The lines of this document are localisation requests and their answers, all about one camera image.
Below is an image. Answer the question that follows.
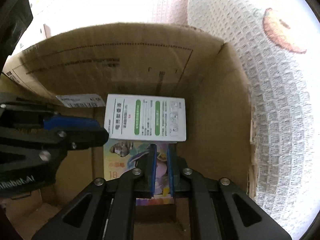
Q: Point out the yellow crayon box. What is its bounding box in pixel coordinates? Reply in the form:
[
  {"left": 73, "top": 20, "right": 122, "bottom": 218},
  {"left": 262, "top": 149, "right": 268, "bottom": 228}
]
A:
[{"left": 104, "top": 139, "right": 174, "bottom": 206}]

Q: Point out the white green medicine box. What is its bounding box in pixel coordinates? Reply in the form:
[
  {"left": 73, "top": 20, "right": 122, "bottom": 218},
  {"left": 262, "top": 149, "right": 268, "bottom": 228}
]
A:
[{"left": 104, "top": 94, "right": 187, "bottom": 142}]

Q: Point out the brown cardboard box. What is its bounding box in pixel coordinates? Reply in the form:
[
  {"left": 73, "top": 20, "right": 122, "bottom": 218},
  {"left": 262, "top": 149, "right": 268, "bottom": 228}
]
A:
[{"left": 1, "top": 23, "right": 267, "bottom": 239}]

